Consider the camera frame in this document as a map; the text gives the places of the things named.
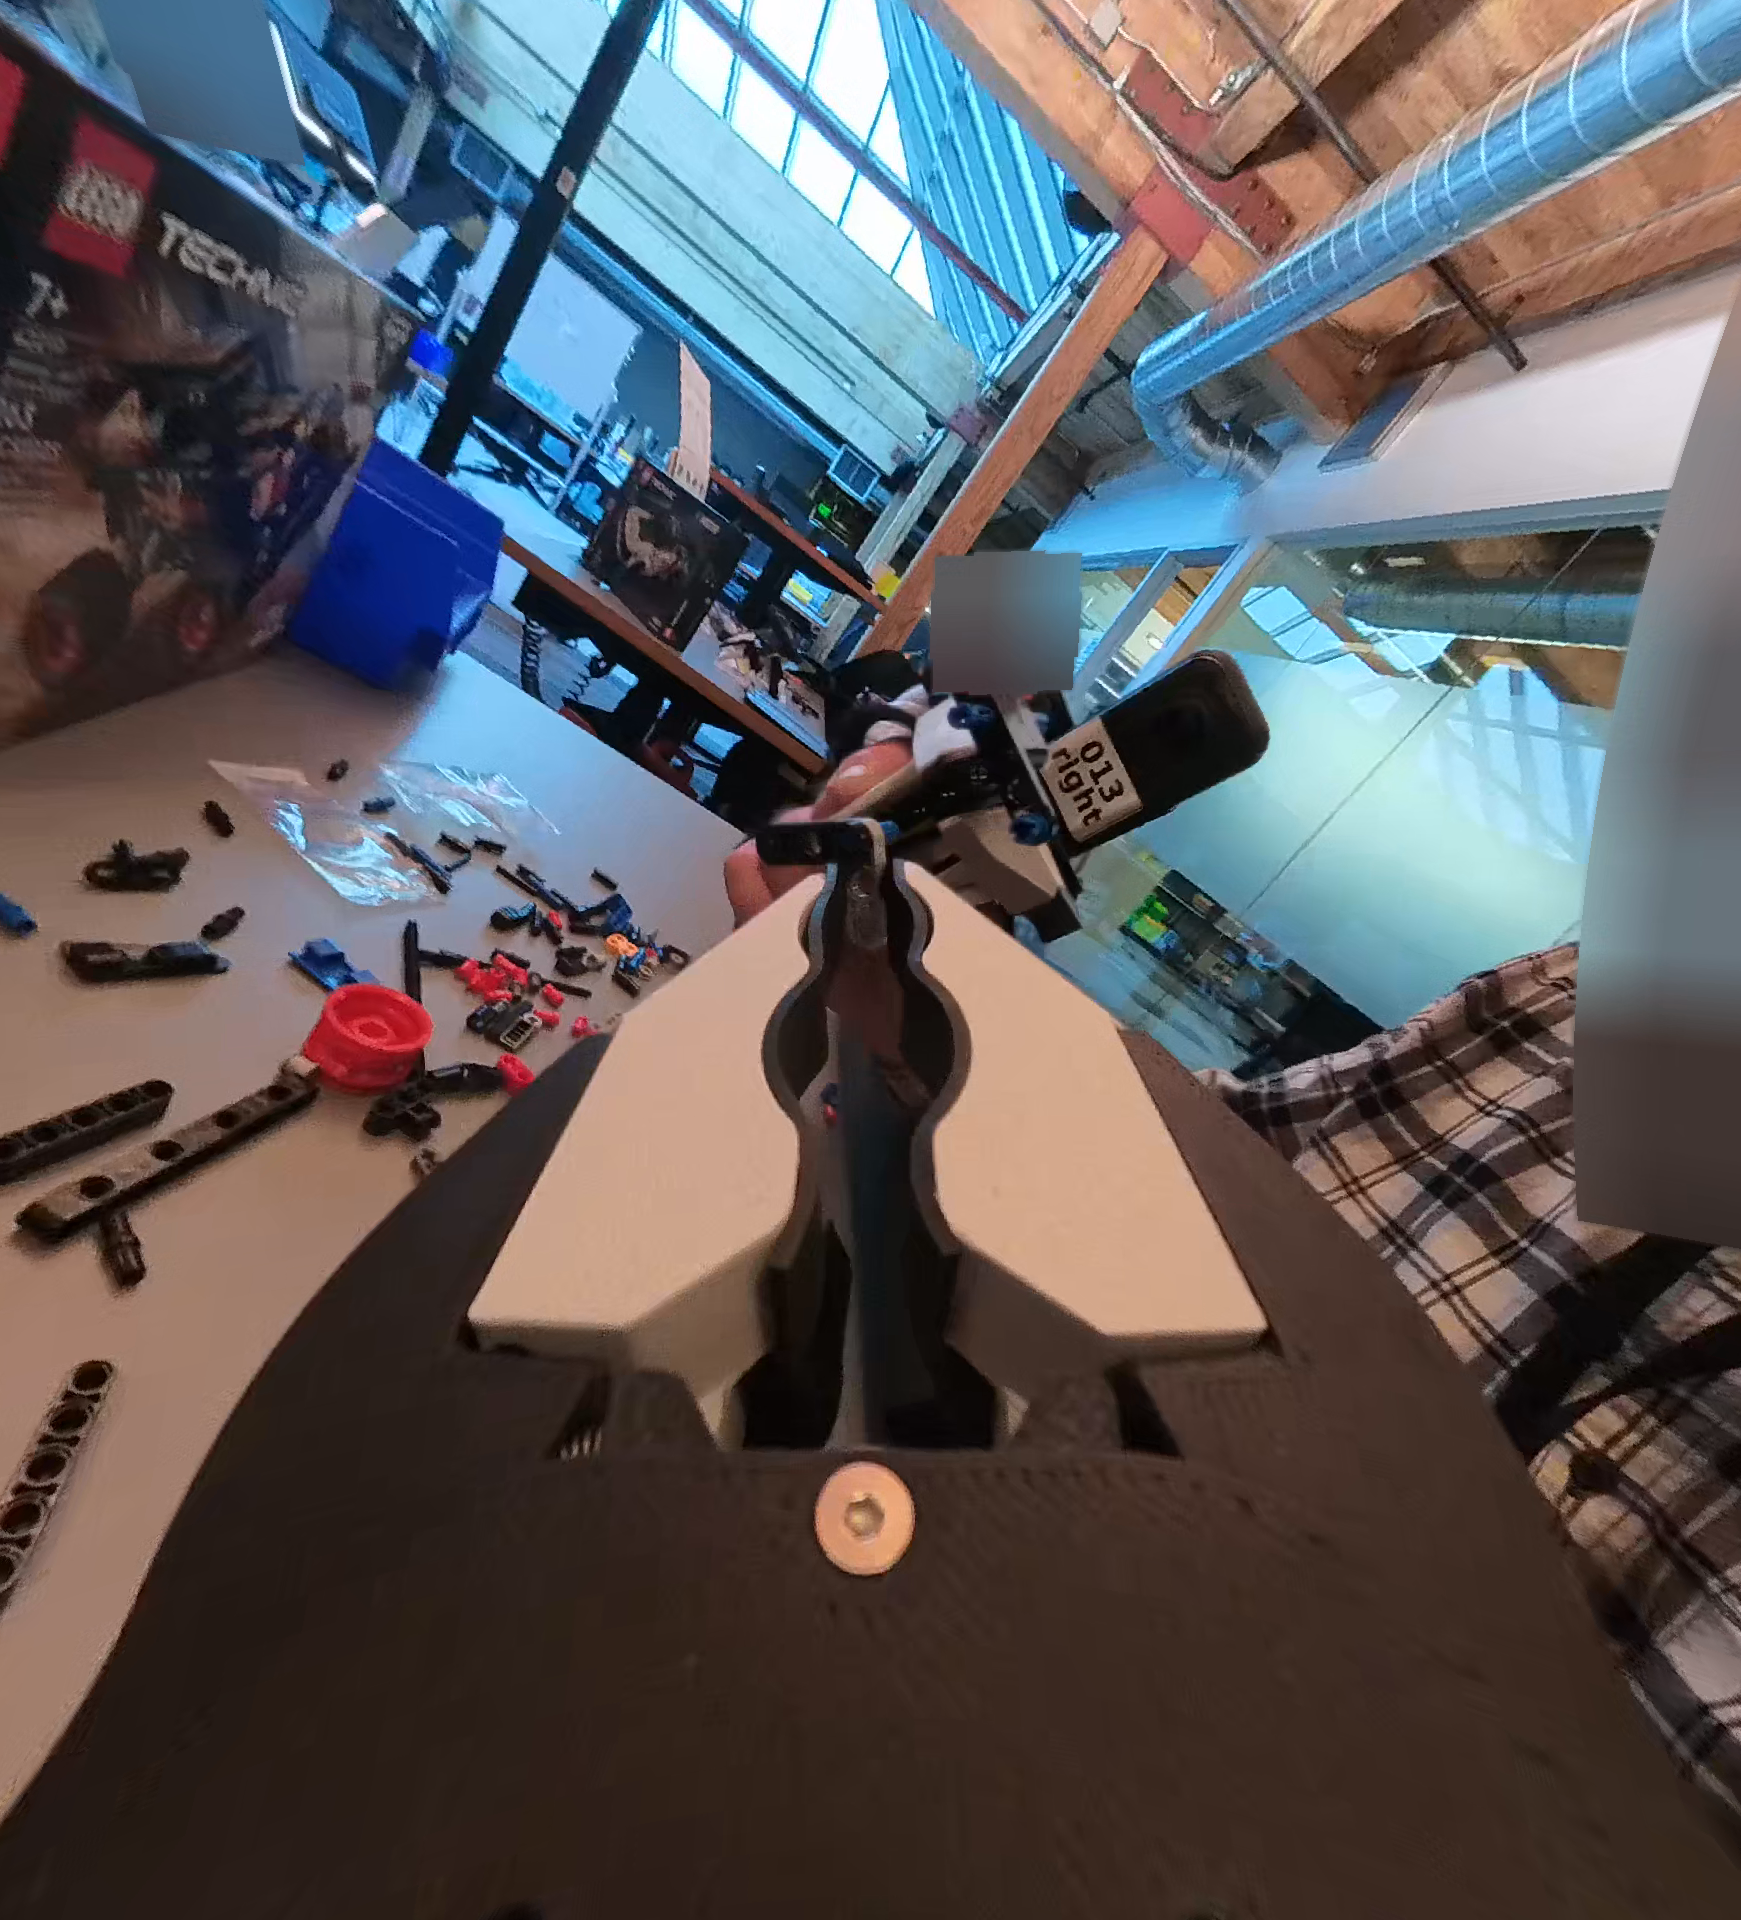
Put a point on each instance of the black beam assembly with pins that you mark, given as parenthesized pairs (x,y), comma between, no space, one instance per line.
(988,782)

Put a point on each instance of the large red wheel rim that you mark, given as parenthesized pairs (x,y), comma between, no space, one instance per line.
(372,1033)

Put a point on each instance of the black straight beam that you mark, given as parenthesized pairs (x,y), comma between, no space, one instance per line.
(28,1502)

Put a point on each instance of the black pole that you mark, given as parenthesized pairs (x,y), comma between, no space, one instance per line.
(538,227)

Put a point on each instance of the black nine-hole beam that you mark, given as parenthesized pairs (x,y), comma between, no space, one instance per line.
(165,1148)

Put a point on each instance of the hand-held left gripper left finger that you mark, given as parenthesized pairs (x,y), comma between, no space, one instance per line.
(628,1197)

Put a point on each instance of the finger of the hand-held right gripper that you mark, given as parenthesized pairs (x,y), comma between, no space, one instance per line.
(1012,874)
(945,738)

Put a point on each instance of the black toy set box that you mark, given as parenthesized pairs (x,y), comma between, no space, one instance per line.
(90,451)

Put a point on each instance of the blue ribbed bracket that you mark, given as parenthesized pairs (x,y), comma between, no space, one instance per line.
(333,964)

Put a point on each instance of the short black axle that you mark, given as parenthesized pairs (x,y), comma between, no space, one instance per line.
(413,964)

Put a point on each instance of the small clear plastic bag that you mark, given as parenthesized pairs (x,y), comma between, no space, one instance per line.
(357,843)

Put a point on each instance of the small blue pin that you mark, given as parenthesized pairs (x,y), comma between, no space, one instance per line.
(5,910)

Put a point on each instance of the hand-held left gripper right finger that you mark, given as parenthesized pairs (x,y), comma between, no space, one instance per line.
(1096,1197)

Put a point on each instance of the black T-shaped connector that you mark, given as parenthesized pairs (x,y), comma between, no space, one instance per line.
(424,1106)

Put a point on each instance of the wooden workbench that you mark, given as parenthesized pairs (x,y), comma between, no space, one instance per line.
(558,564)

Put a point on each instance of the grey desk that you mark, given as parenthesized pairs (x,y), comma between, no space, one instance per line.
(255,1351)

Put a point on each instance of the toy car set box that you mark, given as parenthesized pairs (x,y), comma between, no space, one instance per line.
(663,554)

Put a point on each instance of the silver duct behind glass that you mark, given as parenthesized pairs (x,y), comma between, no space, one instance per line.
(1484,614)

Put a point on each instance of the pile of small pins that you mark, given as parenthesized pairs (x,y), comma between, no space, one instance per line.
(558,964)

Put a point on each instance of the black claw connector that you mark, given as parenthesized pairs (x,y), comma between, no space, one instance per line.
(136,865)

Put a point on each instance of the black five-hole beam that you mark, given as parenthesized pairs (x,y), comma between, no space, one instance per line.
(69,1132)

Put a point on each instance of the person's right hand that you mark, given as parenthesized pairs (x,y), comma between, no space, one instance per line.
(779,871)

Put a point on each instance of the black pin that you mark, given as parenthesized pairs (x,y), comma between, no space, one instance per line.
(115,1246)

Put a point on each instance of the silver ventilation duct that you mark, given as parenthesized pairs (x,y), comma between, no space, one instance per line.
(1484,165)

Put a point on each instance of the plain blue storage bin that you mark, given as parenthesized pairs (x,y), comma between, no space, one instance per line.
(393,571)

